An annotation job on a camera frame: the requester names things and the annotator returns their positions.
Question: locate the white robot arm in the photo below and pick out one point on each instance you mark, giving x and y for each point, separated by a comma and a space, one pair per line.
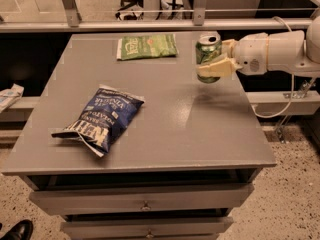
294, 52

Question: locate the green jalapeno chip bag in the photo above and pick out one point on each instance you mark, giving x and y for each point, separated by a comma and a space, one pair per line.
146, 46

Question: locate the white packet on ledge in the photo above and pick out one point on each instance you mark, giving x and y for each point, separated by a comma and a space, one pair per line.
9, 96

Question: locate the black leather shoe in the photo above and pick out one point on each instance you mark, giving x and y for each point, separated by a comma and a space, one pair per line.
21, 231

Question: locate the blue kettle chip bag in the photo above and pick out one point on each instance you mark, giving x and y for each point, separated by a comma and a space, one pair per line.
103, 120

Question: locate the upper grey drawer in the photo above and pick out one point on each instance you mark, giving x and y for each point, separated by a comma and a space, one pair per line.
141, 199

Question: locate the green soda can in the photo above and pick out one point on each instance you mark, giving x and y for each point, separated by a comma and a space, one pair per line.
208, 47

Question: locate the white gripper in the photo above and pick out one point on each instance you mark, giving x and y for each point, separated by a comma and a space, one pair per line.
250, 54

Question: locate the grey drawer cabinet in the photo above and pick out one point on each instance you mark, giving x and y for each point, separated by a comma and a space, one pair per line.
186, 133

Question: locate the metal railing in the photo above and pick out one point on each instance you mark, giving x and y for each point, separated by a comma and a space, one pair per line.
36, 16

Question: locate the lower grey drawer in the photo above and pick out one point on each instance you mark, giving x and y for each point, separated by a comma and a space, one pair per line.
147, 228

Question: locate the grey drawer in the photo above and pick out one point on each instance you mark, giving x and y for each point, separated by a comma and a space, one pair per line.
141, 199
147, 228

